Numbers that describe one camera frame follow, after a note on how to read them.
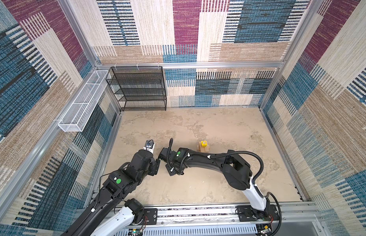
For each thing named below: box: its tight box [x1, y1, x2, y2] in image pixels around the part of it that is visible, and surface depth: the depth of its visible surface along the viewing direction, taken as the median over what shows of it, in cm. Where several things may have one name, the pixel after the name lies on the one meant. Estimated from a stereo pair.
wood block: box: [196, 141, 210, 153], surface depth 89 cm
